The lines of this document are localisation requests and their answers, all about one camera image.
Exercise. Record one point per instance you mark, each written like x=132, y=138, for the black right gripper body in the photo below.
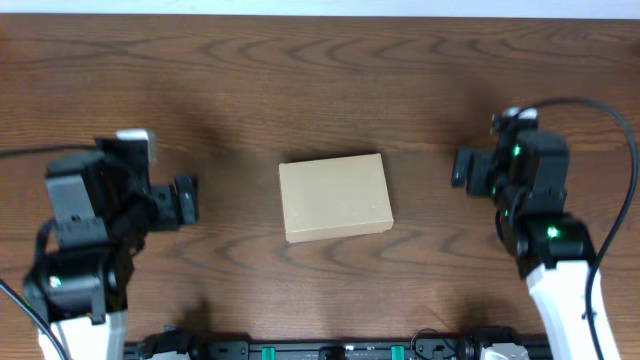
x=480, y=171

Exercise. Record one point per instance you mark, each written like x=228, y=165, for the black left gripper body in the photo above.
x=167, y=201

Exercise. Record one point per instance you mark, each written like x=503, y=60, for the cardboard box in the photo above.
x=334, y=198

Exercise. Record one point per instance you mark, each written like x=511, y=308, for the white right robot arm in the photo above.
x=525, y=176

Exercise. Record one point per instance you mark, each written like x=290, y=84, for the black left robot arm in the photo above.
x=104, y=206

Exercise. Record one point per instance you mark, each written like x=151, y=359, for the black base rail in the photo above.
x=493, y=342

